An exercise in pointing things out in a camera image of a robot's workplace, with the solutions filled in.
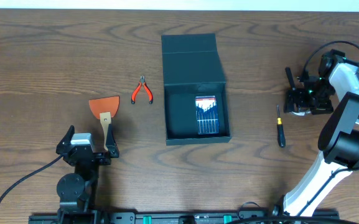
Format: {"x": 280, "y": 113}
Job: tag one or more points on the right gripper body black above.
{"x": 317, "y": 97}

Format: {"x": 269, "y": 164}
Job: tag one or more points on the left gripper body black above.
{"x": 89, "y": 156}

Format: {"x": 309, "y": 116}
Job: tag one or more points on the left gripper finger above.
{"x": 109, "y": 139}
{"x": 65, "y": 142}

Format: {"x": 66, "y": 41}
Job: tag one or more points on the small black-handled claw hammer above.
{"x": 296, "y": 100}

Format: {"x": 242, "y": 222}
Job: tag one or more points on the black yellow screwdriver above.
{"x": 280, "y": 130}

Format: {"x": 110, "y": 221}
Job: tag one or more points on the precision screwdriver set case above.
{"x": 207, "y": 115}

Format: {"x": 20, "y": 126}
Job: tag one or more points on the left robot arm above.
{"x": 77, "y": 190}

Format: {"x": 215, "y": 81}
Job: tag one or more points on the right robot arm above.
{"x": 335, "y": 91}

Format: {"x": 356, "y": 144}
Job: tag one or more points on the dark green open box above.
{"x": 192, "y": 67}

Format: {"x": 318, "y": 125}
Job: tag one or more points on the orange scraper wooden handle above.
{"x": 104, "y": 109}

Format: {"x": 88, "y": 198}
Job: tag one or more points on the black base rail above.
{"x": 149, "y": 218}

